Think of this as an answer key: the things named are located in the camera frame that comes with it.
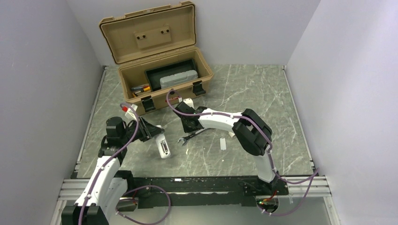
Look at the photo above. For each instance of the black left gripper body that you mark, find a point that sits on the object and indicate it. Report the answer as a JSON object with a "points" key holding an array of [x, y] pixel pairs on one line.
{"points": [[131, 131]]}

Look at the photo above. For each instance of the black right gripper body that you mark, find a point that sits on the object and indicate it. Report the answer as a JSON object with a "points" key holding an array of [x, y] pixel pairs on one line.
{"points": [[187, 128]]}

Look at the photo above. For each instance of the white remote control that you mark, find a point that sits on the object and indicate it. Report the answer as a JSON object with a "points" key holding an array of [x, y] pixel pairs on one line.
{"points": [[162, 146]]}

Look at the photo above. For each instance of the white remote battery cover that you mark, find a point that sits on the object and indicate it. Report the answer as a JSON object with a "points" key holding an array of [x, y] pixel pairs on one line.
{"points": [[223, 144]]}

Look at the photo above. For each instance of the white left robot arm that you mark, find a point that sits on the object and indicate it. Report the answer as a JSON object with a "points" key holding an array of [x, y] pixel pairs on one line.
{"points": [[108, 182]]}

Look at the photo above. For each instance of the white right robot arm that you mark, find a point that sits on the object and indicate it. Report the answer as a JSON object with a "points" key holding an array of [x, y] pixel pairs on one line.
{"points": [[254, 135]]}

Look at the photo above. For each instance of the silver combination wrench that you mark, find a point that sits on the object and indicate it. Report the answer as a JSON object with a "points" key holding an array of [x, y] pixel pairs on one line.
{"points": [[184, 140]]}

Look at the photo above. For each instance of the grey plastic bit case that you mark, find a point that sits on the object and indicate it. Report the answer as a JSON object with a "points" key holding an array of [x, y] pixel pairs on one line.
{"points": [[179, 78]]}

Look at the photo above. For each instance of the black tray in toolbox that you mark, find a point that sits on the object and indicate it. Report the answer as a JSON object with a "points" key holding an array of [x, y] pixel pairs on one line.
{"points": [[154, 75]]}

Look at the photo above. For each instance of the tan plastic toolbox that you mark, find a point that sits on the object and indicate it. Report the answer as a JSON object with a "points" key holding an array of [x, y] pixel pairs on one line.
{"points": [[151, 38]]}

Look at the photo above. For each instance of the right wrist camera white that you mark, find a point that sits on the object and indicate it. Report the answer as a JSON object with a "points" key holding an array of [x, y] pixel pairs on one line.
{"points": [[187, 101]]}

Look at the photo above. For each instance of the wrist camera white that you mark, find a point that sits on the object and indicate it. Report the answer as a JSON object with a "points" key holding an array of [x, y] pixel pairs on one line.
{"points": [[129, 114], [187, 101]]}

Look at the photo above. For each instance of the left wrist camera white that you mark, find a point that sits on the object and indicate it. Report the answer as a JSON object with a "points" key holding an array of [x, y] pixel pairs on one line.
{"points": [[129, 114]]}

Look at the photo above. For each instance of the orange handled tool in toolbox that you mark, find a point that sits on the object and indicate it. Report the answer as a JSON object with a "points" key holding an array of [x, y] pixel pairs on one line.
{"points": [[139, 89]]}

